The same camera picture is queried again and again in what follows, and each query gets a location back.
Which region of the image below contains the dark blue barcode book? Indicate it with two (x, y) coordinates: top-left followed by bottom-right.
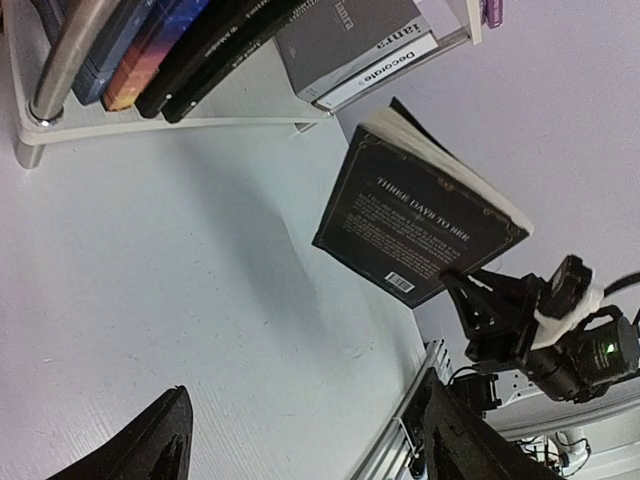
(73, 0), (156, 106)

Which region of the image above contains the grey ianra book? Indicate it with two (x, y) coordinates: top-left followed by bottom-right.
(276, 0), (431, 103)

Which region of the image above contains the dark Days book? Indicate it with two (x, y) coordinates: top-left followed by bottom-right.
(312, 98), (534, 309)

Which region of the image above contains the Decorate Furniture large book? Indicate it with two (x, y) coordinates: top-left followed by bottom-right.
(313, 32), (438, 111)

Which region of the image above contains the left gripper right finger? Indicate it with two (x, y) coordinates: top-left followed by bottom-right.
(422, 368), (559, 480)

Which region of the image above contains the aluminium front rail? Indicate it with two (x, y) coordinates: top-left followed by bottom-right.
(351, 339), (453, 479)

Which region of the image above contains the white two-tier shelf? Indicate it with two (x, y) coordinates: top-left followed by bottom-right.
(2, 1), (503, 169)

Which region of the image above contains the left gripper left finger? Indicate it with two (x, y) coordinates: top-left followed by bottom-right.
(52, 386), (194, 480)

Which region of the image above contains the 117-Storey Treehouse book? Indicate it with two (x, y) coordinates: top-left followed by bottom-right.
(480, 0), (504, 29)

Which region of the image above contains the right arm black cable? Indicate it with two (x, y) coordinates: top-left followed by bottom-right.
(602, 272), (640, 296)

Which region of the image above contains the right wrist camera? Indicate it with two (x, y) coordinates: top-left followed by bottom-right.
(531, 255), (604, 350)

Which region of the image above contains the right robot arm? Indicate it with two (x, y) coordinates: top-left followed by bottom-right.
(440, 255), (639, 404)

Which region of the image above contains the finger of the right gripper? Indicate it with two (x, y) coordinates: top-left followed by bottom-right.
(440, 271), (499, 340)
(474, 269), (525, 298)

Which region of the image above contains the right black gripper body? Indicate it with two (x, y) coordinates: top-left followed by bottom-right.
(465, 274), (543, 373)

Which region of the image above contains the black gold-circle book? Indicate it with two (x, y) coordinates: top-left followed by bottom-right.
(135, 1), (299, 119)

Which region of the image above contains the blue orange paperback book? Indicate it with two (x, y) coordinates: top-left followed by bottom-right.
(102, 0), (208, 112)

